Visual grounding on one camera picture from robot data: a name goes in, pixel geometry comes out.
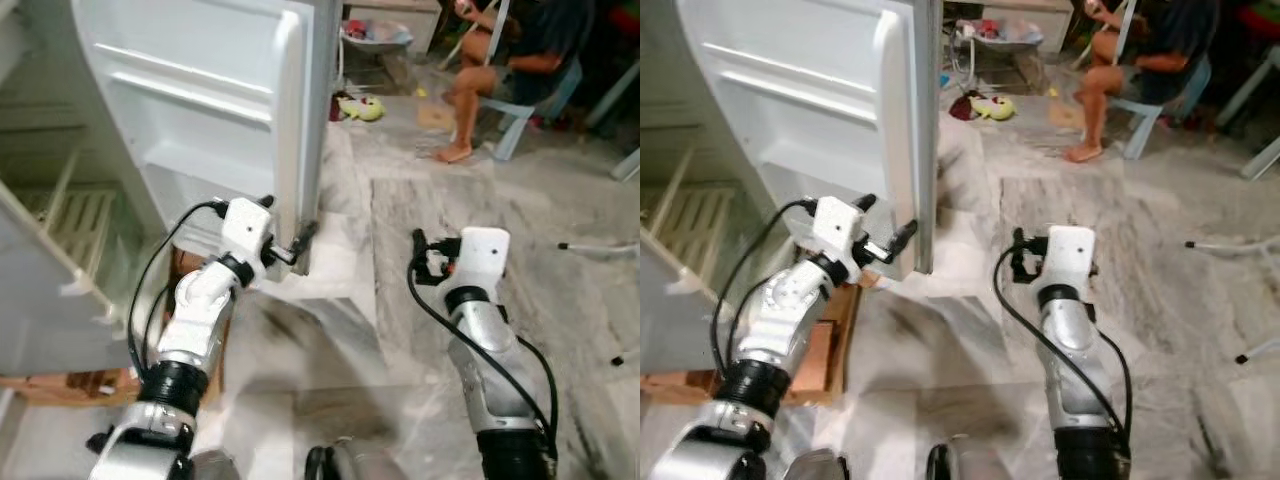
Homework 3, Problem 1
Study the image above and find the white fridge door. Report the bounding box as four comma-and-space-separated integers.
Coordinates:
70, 0, 346, 278
675, 0, 946, 281

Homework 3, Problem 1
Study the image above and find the yellow green plush toy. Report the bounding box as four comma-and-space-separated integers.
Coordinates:
340, 93, 387, 124
968, 93, 1019, 123

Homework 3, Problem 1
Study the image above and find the red clay brick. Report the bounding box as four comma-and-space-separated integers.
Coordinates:
790, 300, 851, 396

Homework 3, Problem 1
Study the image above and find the silver left robot leg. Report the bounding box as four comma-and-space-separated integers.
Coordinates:
783, 450, 851, 480

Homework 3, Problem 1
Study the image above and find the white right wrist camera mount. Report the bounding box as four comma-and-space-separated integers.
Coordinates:
1043, 224, 1099, 291
453, 226, 512, 293

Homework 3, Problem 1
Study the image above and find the wooden base board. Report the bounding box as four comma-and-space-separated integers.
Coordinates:
640, 280, 864, 407
0, 250, 236, 407

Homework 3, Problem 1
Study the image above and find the silver fridge body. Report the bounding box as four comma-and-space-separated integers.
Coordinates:
0, 0, 171, 379
640, 0, 791, 379

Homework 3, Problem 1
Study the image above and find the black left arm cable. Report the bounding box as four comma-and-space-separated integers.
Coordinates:
126, 198, 229, 379
727, 198, 818, 367

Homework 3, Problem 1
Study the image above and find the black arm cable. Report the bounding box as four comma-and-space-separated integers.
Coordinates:
405, 255, 559, 446
126, 198, 229, 379
993, 245, 1134, 441
727, 198, 818, 367

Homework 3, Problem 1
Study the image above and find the silver right robot leg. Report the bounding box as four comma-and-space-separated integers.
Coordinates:
925, 438, 1013, 480
304, 438, 406, 480

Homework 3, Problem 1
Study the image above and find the seated person in dark shirt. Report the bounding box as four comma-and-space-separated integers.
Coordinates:
432, 0, 598, 164
1062, 0, 1219, 164

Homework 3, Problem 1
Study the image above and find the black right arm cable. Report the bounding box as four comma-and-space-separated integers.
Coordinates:
405, 255, 559, 446
993, 245, 1134, 441

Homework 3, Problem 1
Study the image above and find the light blue plastic chair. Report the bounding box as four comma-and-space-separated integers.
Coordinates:
478, 55, 586, 163
1105, 55, 1213, 163

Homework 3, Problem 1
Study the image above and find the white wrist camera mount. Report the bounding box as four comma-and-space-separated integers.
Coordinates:
803, 195, 873, 283
1043, 224, 1099, 291
453, 226, 512, 293
218, 197, 277, 283

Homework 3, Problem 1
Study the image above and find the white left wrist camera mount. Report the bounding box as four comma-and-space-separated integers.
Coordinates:
803, 195, 873, 283
218, 197, 277, 283

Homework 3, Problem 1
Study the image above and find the silver robot leg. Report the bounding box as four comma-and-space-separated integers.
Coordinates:
925, 438, 1013, 480
304, 438, 406, 480
783, 450, 851, 480

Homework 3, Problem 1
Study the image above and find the grey plastic basin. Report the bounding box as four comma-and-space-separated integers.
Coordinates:
342, 20, 414, 58
950, 20, 1041, 56

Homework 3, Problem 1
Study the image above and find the white slatted fridge shelf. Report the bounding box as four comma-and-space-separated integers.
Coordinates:
22, 185, 129, 281
648, 185, 736, 281

